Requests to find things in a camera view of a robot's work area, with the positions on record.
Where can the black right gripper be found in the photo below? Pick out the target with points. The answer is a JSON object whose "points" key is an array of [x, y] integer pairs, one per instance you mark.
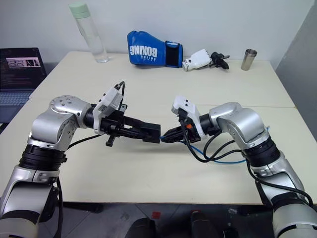
{"points": [[192, 135]]}

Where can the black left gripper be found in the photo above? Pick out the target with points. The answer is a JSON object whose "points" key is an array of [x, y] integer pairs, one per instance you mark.
{"points": [[112, 125]]}

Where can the small black box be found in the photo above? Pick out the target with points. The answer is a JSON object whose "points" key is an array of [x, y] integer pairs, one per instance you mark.
{"points": [[152, 134]]}

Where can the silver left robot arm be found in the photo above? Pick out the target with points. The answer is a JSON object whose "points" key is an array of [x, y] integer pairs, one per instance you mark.
{"points": [[49, 124]]}

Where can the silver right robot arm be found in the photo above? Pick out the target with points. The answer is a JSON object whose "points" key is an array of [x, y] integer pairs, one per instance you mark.
{"points": [[242, 121]]}

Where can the white and silver device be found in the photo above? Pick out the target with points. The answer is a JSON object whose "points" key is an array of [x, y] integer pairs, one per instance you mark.
{"points": [[198, 59]]}

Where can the blue boxing glove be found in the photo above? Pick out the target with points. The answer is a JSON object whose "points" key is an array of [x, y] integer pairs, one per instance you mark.
{"points": [[146, 49]]}

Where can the black plastic clamp part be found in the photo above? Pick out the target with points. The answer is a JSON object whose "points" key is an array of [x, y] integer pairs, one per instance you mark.
{"points": [[219, 60]]}

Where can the dark rounded shape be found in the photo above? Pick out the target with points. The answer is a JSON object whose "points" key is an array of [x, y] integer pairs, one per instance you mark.
{"points": [[143, 228]]}

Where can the clear bottle with green lid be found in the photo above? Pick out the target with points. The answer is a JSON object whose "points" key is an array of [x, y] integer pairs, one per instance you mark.
{"points": [[90, 32]]}

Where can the metal cup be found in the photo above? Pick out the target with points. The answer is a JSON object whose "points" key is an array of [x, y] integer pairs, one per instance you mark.
{"points": [[248, 59]]}

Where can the open laptop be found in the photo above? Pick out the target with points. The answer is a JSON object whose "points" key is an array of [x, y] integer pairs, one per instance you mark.
{"points": [[17, 74]]}

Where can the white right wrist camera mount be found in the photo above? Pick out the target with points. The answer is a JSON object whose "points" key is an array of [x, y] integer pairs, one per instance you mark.
{"points": [[184, 105]]}

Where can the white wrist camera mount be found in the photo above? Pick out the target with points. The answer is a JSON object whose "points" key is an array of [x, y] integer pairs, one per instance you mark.
{"points": [[109, 101], [184, 105]]}

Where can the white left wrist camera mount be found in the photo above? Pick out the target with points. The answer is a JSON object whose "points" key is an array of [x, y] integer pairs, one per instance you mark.
{"points": [[109, 101]]}

